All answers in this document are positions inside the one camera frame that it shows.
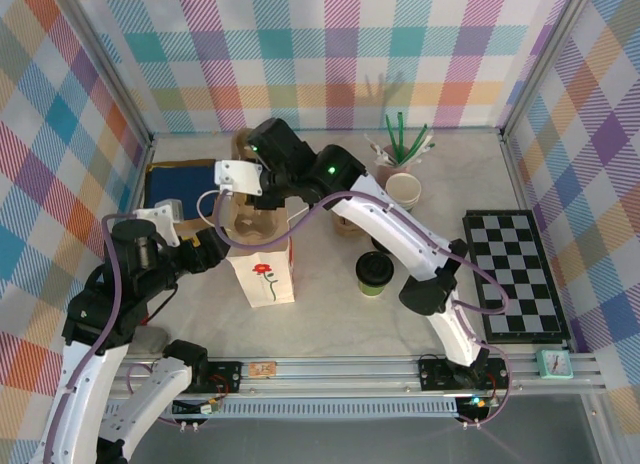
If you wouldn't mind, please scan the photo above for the white flower paper bag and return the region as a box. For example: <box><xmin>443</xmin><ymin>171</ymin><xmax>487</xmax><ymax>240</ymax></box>
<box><xmin>197</xmin><ymin>127</ymin><xmax>312</xmax><ymax>309</ymax></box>

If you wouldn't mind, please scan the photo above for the green paper coffee cup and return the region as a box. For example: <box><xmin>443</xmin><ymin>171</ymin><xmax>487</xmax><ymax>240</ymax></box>
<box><xmin>356</xmin><ymin>273</ymin><xmax>395</xmax><ymax>298</ymax></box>

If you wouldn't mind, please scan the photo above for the pulp cup carrier stack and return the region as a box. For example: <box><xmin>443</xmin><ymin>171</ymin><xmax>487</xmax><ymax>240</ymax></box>
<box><xmin>333</xmin><ymin>214</ymin><xmax>374</xmax><ymax>239</ymax></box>

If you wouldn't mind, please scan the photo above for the cardboard napkin tray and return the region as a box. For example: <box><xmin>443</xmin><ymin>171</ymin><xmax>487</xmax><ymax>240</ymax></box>
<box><xmin>136</xmin><ymin>157</ymin><xmax>221</xmax><ymax>235</ymax></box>

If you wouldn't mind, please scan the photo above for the pink straw holder cup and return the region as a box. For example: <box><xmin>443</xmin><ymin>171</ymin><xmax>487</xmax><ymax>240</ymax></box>
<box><xmin>375</xmin><ymin>162</ymin><xmax>415</xmax><ymax>185</ymax></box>

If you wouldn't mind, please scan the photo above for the black grey checkerboard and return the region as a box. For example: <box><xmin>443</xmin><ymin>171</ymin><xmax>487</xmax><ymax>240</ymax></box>
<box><xmin>462</xmin><ymin>209</ymin><xmax>572</xmax><ymax>343</ymax></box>

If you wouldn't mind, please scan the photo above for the small teal clock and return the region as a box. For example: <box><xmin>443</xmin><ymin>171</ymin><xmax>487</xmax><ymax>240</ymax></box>
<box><xmin>535</xmin><ymin>348</ymin><xmax>573</xmax><ymax>383</ymax></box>

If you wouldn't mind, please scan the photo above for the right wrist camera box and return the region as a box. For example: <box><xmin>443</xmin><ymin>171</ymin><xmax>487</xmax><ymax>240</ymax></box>
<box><xmin>213</xmin><ymin>158</ymin><xmax>265</xmax><ymax>197</ymax></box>

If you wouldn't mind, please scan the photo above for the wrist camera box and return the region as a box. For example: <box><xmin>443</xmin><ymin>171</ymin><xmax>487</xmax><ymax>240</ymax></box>
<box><xmin>213</xmin><ymin>158</ymin><xmax>265</xmax><ymax>197</ymax></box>
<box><xmin>133</xmin><ymin>198</ymin><xmax>185</xmax><ymax>249</ymax></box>

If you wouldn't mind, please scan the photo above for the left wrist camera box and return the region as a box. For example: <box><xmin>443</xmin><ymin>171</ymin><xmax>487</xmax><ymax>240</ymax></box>
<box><xmin>133</xmin><ymin>198</ymin><xmax>185</xmax><ymax>249</ymax></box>

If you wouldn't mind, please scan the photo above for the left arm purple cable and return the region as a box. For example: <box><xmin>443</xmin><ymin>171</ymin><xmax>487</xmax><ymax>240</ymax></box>
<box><xmin>42</xmin><ymin>211</ymin><xmax>176</xmax><ymax>464</ymax></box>

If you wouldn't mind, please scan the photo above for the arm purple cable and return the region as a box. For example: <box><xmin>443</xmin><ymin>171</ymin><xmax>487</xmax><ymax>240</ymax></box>
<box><xmin>42</xmin><ymin>211</ymin><xmax>176</xmax><ymax>464</ymax></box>
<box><xmin>212</xmin><ymin>186</ymin><xmax>514</xmax><ymax>428</ymax></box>

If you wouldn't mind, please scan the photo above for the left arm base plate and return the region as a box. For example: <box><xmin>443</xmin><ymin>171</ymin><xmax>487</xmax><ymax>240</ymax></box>
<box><xmin>207</xmin><ymin>361</ymin><xmax>242</xmax><ymax>395</ymax></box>

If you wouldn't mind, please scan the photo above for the aluminium frame rail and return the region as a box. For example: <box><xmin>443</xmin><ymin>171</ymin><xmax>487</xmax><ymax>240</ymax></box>
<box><xmin>53</xmin><ymin>356</ymin><xmax>607</xmax><ymax>400</ymax></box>

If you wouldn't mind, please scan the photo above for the slotted grey cable duct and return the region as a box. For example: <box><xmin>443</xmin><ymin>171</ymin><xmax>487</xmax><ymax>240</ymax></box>
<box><xmin>74</xmin><ymin>401</ymin><xmax>461</xmax><ymax>419</ymax></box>

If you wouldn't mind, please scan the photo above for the aluminium frame post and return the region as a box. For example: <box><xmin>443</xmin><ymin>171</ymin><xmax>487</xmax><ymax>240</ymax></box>
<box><xmin>62</xmin><ymin>0</ymin><xmax>154</xmax><ymax>145</ymax></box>
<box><xmin>499</xmin><ymin>0</ymin><xmax>599</xmax><ymax>143</ymax></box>

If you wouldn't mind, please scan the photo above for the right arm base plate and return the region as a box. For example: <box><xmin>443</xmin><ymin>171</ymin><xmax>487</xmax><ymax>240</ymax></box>
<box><xmin>417</xmin><ymin>358</ymin><xmax>511</xmax><ymax>391</ymax></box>

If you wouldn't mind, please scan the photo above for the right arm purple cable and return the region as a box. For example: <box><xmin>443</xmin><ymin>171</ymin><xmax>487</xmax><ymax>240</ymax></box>
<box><xmin>212</xmin><ymin>186</ymin><xmax>514</xmax><ymax>428</ymax></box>

